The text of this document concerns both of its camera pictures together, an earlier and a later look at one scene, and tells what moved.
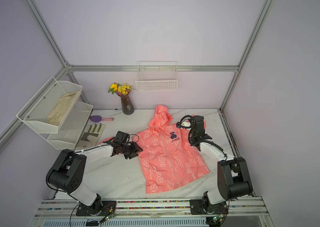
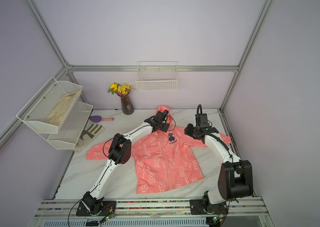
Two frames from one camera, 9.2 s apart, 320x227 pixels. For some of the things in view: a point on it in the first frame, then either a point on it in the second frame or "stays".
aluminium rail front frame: x=153 y=208 stays
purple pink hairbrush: x=97 y=118 stays
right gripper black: x=191 y=120 -> x=188 y=130
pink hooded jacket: x=173 y=160 -> x=224 y=139
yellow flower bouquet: x=120 y=89 stays
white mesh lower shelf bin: x=70 y=130 stays
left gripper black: x=135 y=149 -> x=165 y=127
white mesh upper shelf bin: x=50 y=106 stays
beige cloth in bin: x=56 y=115 stays
